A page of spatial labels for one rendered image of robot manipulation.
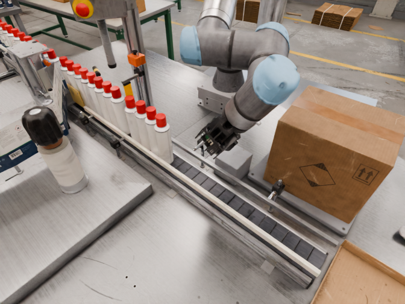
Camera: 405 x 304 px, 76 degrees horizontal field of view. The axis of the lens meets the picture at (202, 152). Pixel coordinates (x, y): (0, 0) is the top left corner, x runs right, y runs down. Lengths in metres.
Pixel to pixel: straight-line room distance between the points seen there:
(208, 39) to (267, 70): 0.16
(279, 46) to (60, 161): 0.66
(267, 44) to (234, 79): 0.68
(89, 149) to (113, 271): 0.48
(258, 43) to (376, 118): 0.48
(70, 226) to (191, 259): 0.37
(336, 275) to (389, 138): 0.40
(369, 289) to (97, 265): 0.75
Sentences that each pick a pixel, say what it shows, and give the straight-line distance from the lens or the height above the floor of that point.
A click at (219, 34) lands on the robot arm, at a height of 1.38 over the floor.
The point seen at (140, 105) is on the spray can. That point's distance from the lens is 0.89.
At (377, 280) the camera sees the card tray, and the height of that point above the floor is 0.83.
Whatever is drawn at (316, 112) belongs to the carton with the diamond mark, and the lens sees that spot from 0.85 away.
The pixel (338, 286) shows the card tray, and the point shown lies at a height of 0.83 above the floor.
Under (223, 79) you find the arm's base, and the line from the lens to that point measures 1.20.
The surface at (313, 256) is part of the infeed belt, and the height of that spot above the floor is 0.88.
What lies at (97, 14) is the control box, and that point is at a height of 1.30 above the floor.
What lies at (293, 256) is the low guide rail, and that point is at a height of 0.91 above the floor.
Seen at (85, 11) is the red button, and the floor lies 1.32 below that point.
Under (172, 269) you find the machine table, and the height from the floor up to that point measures 0.83.
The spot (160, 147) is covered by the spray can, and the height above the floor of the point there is 0.97.
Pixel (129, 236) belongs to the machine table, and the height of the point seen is 0.83.
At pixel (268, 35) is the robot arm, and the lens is 0.56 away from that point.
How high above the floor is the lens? 1.58
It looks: 45 degrees down
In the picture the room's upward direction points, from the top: straight up
